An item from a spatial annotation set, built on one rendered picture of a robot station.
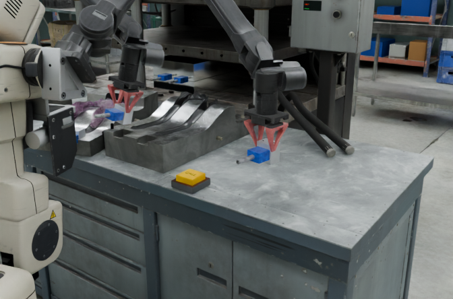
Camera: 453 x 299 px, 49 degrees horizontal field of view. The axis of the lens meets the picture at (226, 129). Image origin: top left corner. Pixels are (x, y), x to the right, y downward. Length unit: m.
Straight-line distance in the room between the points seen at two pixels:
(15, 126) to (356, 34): 1.31
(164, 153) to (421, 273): 1.57
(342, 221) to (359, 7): 1.02
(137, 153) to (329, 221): 0.64
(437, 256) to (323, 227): 1.64
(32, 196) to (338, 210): 0.76
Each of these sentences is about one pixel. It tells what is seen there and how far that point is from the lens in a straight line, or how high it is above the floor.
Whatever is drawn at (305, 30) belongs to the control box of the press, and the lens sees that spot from 2.12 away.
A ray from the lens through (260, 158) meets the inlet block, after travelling 1.25.
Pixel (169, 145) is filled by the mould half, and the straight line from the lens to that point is 1.50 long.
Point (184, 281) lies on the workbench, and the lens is 1.62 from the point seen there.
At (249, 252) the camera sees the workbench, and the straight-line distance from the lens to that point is 1.40.
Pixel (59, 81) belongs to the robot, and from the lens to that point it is 1.11.
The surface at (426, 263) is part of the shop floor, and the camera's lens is 2.73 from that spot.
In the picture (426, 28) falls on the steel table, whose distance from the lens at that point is 4.70.
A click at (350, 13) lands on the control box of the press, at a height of 1.23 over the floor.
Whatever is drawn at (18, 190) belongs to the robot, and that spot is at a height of 0.89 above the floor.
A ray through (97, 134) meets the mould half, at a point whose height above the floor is 0.86.
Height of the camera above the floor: 1.38
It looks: 18 degrees down
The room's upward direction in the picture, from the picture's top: straight up
